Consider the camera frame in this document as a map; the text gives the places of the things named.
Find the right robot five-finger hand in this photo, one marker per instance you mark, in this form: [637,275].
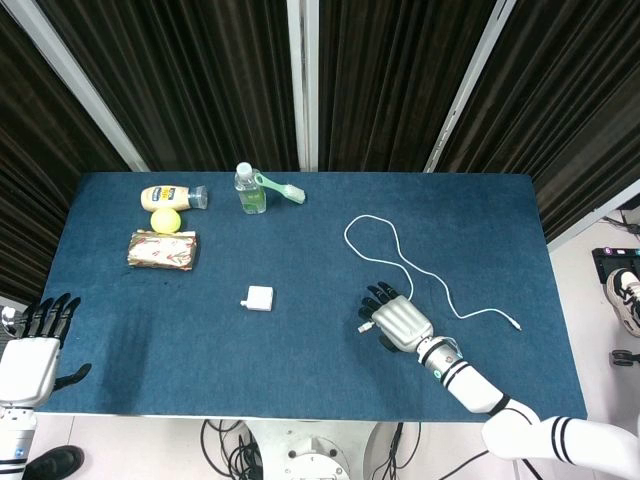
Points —
[402,322]

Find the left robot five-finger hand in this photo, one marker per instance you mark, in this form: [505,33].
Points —
[30,367]

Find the white charger block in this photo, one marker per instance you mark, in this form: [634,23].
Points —
[259,299]

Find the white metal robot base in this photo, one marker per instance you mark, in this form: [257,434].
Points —
[315,450]

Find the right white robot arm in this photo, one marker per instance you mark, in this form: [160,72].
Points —
[480,390]

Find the silver metal fixture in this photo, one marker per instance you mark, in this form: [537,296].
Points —
[7,320]

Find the black shoe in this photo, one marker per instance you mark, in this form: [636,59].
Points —
[55,462]

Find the blue table mat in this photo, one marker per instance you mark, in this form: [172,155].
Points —
[300,360]

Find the gold foil snack package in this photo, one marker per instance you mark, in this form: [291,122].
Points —
[161,250]

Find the green scrubbing brush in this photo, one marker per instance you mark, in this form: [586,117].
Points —
[277,187]

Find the black pleated curtain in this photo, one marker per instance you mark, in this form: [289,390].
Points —
[30,175]
[200,80]
[390,80]
[565,100]

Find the clear bottle green liquid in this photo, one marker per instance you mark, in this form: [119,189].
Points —
[250,195]

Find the yellow tennis ball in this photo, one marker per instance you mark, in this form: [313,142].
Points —
[165,220]

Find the mayonnaise squeeze bottle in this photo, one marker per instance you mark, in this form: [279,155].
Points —
[165,198]

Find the black electronic device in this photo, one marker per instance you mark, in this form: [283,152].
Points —
[612,260]

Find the black caster wheel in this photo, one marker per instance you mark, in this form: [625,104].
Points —
[622,358]

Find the black and white sneaker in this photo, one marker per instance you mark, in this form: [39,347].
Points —
[625,295]

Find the white partition post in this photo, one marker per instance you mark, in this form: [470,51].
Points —
[75,80]
[303,85]
[470,85]
[595,220]

